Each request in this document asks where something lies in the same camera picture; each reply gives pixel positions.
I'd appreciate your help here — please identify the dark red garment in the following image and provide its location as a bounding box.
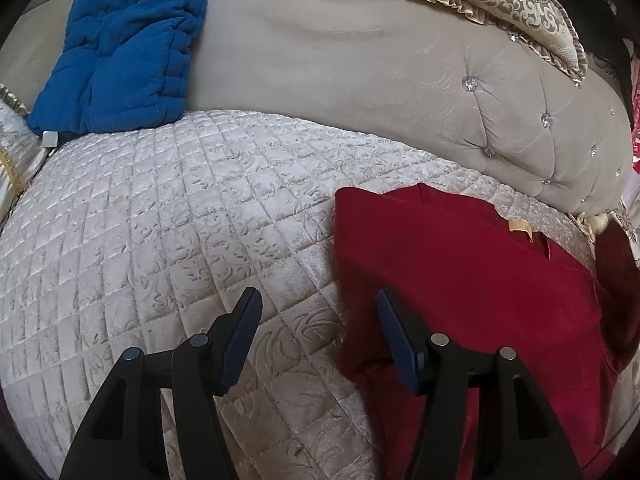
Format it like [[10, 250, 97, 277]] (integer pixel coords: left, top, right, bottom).
[[332, 184, 640, 480]]

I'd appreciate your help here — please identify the black object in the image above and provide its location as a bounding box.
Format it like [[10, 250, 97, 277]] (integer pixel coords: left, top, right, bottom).
[[545, 0, 637, 111]]

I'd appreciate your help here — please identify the cream quilted sofa cover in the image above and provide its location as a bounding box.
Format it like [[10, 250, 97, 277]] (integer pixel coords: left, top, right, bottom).
[[0, 108, 601, 480]]

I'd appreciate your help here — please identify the red patterned object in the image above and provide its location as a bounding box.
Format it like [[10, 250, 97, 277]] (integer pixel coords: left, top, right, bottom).
[[627, 55, 640, 171]]

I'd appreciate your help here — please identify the beige tufted sofa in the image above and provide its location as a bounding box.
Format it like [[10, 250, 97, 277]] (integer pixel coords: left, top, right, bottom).
[[0, 0, 636, 221]]

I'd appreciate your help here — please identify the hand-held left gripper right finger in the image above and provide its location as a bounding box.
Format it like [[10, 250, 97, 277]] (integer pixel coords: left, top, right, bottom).
[[377, 288, 584, 480]]

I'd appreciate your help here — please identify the striped satin cushion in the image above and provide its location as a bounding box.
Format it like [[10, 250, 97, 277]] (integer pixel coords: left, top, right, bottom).
[[0, 82, 48, 221]]

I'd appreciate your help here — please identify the blue quilted cloth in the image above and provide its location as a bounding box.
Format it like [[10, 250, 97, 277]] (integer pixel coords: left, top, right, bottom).
[[27, 0, 221, 137]]

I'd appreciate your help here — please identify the floral patterned ruffled cushion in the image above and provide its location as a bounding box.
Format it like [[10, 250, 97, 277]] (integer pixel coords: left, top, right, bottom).
[[580, 207, 640, 266]]

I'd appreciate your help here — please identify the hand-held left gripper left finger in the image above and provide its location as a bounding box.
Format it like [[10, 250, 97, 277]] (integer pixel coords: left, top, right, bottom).
[[59, 287, 264, 480]]

